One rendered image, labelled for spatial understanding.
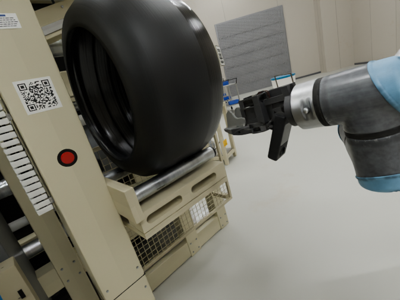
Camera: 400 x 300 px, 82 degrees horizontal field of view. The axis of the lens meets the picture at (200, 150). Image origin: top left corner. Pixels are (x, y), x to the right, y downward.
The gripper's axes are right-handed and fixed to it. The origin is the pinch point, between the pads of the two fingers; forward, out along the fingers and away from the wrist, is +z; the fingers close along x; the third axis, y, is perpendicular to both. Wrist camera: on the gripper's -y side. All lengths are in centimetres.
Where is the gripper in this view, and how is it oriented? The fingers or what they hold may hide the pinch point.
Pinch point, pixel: (229, 131)
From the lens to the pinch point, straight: 62.3
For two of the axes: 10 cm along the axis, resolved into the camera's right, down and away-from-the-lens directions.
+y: -3.4, -9.2, -1.9
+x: -7.0, 3.8, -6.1
